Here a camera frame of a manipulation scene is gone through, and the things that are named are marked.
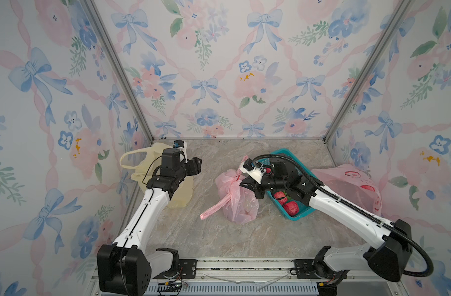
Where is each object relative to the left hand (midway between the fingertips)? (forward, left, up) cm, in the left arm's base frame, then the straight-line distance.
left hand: (195, 160), depth 81 cm
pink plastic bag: (-20, -19, -3) cm, 27 cm away
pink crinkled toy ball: (-15, -44, -16) cm, 49 cm away
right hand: (-12, -20, +2) cm, 23 cm away
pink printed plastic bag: (-9, -68, -6) cm, 69 cm away
